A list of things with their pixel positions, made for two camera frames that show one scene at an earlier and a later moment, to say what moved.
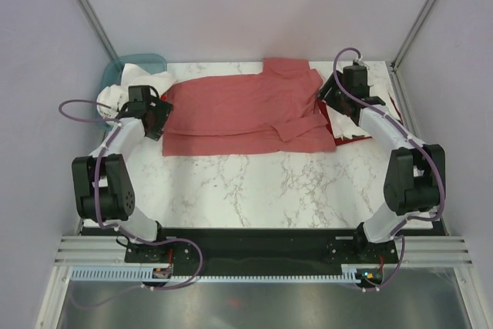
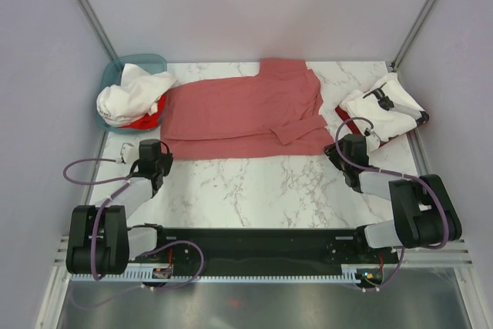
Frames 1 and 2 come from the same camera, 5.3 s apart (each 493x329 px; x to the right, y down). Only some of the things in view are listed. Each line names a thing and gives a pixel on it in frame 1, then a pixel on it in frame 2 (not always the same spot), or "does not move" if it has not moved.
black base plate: x=266 y=251 does not move
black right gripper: x=330 y=97 → x=332 y=151
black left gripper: x=163 y=110 → x=168 y=160
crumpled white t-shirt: x=112 y=97 does not move
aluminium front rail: x=438 y=250 does not move
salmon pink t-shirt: x=276 y=112 does not move
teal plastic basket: x=112 y=75 does not move
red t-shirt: x=338 y=142 → x=343 y=116
